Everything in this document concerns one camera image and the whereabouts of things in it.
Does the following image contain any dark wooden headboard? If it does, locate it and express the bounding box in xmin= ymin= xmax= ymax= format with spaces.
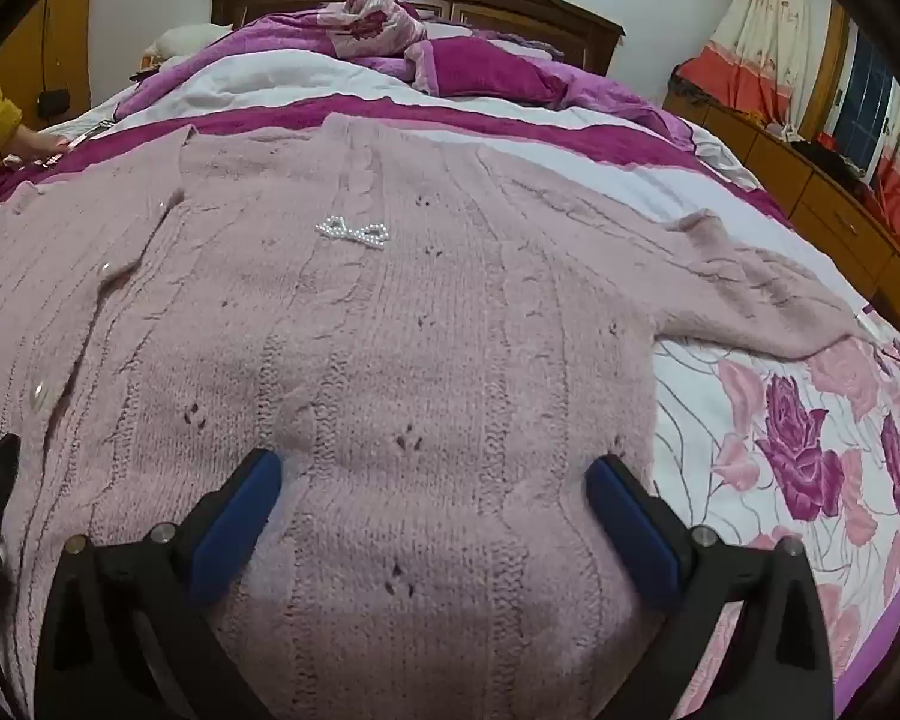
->
xmin=208 ymin=0 xmax=625 ymax=76

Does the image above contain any pink knit sweater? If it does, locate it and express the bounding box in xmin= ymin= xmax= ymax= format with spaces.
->
xmin=0 ymin=112 xmax=882 ymax=720

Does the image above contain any orange wooden wardrobe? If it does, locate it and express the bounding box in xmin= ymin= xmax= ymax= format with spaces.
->
xmin=0 ymin=0 xmax=98 ymax=203

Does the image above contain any magenta plush blanket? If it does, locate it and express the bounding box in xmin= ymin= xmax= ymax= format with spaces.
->
xmin=405 ymin=36 xmax=653 ymax=110

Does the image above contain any white pillow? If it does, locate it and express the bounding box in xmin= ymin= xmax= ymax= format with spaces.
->
xmin=141 ymin=22 xmax=233 ymax=65

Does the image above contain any floral striped quilt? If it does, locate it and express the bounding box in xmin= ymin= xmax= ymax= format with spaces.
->
xmin=0 ymin=11 xmax=900 ymax=720

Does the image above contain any pink floral bundled bedding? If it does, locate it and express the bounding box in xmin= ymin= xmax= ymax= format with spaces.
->
xmin=328 ymin=0 xmax=428 ymax=61

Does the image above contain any window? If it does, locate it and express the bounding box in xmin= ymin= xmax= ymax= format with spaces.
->
xmin=832 ymin=30 xmax=897 ymax=181

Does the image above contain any dark cloth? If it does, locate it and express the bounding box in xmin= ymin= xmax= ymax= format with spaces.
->
xmin=787 ymin=131 xmax=871 ymax=181

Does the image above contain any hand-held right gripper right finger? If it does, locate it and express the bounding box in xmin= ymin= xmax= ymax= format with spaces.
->
xmin=585 ymin=454 xmax=833 ymax=720

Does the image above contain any shiny metal object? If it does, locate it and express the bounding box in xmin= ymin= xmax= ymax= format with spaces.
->
xmin=41 ymin=120 xmax=117 ymax=166

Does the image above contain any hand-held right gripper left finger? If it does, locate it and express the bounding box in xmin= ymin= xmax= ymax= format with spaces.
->
xmin=34 ymin=448 xmax=282 ymax=720

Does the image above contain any red and cream curtain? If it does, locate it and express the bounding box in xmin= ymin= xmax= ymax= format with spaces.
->
xmin=679 ymin=0 xmax=900 ymax=278

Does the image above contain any wooden dresser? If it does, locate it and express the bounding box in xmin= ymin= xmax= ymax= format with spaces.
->
xmin=660 ymin=86 xmax=900 ymax=361

